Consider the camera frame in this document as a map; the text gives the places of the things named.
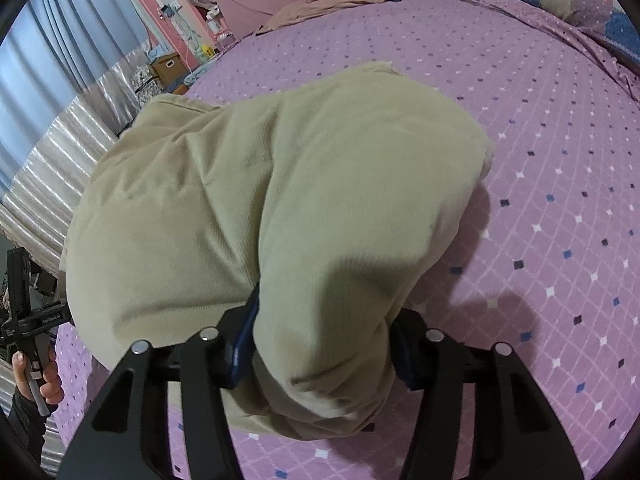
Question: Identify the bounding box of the silver pleated curtain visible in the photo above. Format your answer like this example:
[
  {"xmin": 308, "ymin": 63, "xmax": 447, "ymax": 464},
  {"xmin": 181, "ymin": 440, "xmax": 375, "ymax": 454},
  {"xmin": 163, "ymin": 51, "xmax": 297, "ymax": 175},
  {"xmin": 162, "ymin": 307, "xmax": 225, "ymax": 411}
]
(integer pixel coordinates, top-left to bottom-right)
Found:
[{"xmin": 0, "ymin": 45, "xmax": 157, "ymax": 281}]

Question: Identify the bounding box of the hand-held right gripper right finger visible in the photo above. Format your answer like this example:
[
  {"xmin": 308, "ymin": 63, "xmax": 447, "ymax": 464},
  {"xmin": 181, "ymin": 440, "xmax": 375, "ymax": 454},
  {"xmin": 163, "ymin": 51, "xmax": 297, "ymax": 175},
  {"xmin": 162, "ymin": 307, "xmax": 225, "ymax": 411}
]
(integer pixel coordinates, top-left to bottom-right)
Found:
[{"xmin": 390, "ymin": 309, "xmax": 586, "ymax": 480}]

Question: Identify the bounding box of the floral fabric bag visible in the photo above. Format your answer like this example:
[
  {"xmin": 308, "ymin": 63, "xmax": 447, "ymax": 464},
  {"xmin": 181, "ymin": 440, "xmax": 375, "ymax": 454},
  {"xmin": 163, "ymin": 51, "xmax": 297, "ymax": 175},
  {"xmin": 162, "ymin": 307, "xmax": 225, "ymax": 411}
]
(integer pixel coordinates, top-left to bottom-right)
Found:
[{"xmin": 132, "ymin": 67, "xmax": 162, "ymax": 107}]

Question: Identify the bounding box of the cardboard box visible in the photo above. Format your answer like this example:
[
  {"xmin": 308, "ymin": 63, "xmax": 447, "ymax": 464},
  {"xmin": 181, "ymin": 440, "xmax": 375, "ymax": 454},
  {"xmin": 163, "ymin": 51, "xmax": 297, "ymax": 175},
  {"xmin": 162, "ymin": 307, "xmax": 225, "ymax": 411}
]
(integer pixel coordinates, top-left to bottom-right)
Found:
[{"xmin": 150, "ymin": 51, "xmax": 184, "ymax": 86}]

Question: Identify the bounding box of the purple diamond-print bed sheet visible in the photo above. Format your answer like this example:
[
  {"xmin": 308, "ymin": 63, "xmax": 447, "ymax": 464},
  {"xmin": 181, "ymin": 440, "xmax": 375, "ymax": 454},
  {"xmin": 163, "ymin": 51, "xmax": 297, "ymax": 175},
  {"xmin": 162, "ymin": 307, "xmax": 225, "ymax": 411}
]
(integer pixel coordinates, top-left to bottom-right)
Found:
[{"xmin": 50, "ymin": 0, "xmax": 640, "ymax": 480}]

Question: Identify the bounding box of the person's left forearm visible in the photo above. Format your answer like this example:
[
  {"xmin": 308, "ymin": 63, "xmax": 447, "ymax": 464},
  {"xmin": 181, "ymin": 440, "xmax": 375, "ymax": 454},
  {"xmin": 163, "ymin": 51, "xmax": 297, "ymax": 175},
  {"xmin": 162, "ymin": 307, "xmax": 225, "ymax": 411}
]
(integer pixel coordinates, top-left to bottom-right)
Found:
[{"xmin": 0, "ymin": 385, "xmax": 52, "ymax": 467}]

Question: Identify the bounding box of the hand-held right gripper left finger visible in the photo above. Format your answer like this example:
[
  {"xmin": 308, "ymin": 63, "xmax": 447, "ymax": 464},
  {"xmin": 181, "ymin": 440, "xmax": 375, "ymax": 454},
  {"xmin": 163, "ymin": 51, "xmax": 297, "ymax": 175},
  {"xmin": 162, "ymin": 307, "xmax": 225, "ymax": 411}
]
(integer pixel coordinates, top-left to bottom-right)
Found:
[{"xmin": 57, "ymin": 285, "xmax": 261, "ymax": 480}]

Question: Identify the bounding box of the blue cloth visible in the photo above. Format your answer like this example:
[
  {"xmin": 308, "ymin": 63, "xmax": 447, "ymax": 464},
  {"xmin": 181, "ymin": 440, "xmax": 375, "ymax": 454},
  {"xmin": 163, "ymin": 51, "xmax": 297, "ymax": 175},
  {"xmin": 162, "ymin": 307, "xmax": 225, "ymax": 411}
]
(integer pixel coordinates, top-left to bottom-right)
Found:
[{"xmin": 182, "ymin": 62, "xmax": 217, "ymax": 87}]

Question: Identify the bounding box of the cluttered nightstand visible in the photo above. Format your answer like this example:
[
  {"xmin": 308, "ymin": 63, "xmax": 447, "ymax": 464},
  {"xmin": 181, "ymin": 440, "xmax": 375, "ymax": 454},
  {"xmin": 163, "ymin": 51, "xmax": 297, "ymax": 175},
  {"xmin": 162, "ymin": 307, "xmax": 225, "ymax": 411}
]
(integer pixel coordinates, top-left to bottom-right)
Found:
[{"xmin": 204, "ymin": 3, "xmax": 237, "ymax": 52}]

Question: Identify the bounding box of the beige hooded jacket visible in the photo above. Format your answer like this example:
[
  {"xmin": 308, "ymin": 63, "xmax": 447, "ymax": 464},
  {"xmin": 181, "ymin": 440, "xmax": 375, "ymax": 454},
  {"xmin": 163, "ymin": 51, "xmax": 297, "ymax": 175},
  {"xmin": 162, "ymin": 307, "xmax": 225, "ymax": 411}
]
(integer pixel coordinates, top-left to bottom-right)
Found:
[{"xmin": 59, "ymin": 61, "xmax": 496, "ymax": 442}]

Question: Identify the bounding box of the brown pillow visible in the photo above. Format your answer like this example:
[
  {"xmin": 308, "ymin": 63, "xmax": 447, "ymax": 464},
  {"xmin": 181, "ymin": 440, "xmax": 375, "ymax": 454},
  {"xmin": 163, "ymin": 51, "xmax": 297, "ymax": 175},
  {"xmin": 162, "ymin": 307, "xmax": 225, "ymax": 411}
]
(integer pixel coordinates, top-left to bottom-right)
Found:
[{"xmin": 260, "ymin": 0, "xmax": 392, "ymax": 34}]

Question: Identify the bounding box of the person's left hand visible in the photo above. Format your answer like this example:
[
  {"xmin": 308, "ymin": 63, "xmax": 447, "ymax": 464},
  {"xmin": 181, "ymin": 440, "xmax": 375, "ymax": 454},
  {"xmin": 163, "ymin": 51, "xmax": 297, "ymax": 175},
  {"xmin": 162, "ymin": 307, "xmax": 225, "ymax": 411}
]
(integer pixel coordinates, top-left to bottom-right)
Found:
[{"xmin": 12, "ymin": 346, "xmax": 64, "ymax": 407}]

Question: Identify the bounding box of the blue curtain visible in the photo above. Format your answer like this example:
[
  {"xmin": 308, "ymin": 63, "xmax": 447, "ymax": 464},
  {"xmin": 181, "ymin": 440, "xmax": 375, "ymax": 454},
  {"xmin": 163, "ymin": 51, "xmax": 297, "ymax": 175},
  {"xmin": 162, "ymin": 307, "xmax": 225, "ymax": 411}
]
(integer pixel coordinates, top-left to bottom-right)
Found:
[{"xmin": 0, "ymin": 0, "xmax": 152, "ymax": 201}]

